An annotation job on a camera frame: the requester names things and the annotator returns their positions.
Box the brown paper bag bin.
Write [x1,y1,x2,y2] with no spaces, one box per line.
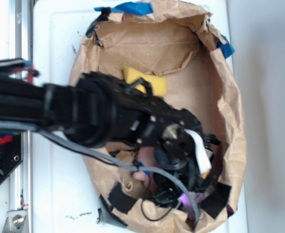
[69,0,247,233]

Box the aluminium frame rail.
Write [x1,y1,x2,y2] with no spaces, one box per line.
[9,0,34,210]

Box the grey cable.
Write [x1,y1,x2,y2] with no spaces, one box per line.
[18,122,201,226]

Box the metal corner bracket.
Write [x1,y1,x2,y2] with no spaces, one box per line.
[2,210,29,233]

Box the yellow sponge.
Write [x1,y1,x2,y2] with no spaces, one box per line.
[123,66,167,97]

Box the pink plush bunny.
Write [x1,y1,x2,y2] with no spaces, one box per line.
[132,146,162,192]

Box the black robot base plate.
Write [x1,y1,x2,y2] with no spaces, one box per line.
[0,133,24,185]

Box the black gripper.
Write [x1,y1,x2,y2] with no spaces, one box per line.
[123,80,220,209]

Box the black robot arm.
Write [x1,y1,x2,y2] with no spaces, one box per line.
[0,58,219,209]

